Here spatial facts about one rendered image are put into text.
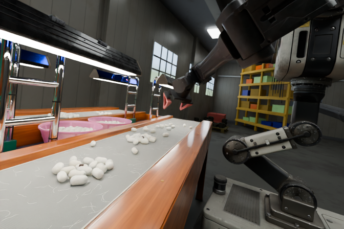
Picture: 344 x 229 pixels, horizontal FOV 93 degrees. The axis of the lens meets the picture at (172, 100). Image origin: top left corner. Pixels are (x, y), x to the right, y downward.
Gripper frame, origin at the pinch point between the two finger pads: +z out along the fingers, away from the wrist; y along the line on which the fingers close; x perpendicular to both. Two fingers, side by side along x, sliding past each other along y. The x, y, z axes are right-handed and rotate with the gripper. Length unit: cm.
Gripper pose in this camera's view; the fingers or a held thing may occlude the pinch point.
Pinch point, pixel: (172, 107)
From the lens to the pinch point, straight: 80.5
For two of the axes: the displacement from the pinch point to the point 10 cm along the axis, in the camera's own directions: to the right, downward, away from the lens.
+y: 8.5, 0.9, 5.2
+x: -3.3, -6.9, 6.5
